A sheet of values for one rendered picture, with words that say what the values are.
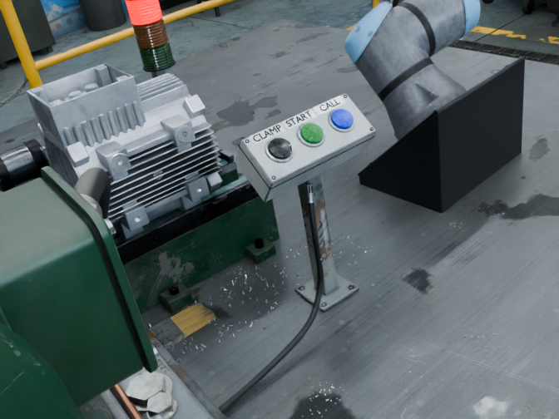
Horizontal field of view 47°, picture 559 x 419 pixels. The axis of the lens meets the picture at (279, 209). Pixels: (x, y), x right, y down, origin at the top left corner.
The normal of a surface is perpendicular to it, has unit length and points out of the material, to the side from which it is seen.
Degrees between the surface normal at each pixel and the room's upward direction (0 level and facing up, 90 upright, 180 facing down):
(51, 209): 0
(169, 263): 90
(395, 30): 47
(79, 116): 90
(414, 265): 0
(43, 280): 90
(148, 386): 0
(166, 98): 89
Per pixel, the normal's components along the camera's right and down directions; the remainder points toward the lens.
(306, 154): 0.22, -0.47
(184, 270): 0.58, 0.35
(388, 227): -0.16, -0.84
